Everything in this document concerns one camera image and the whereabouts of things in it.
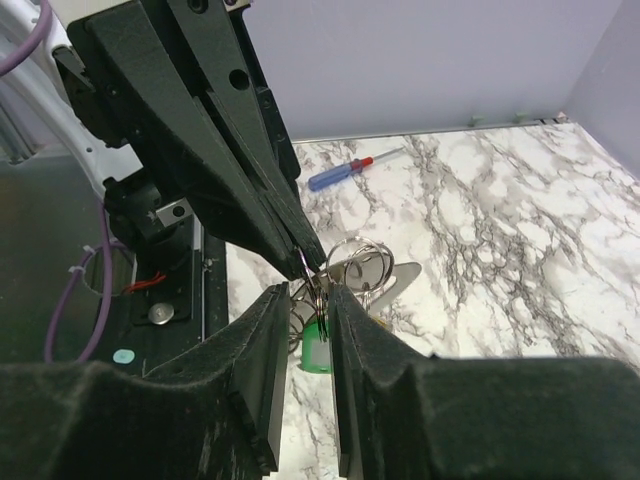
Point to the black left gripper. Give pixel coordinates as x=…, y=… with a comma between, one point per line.
x=165, y=125

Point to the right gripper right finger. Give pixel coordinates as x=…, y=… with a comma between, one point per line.
x=404, y=415

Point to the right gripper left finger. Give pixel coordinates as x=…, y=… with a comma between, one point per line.
x=213, y=412

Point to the green key tag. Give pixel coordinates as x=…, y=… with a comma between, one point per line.
x=315, y=353

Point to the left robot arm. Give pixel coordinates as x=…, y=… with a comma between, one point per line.
x=166, y=109

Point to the teal sticker on base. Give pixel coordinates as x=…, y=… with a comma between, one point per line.
x=123, y=356

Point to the blue red screwdriver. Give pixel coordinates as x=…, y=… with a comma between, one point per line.
x=341, y=172

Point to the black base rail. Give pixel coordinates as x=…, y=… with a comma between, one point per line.
x=164, y=320

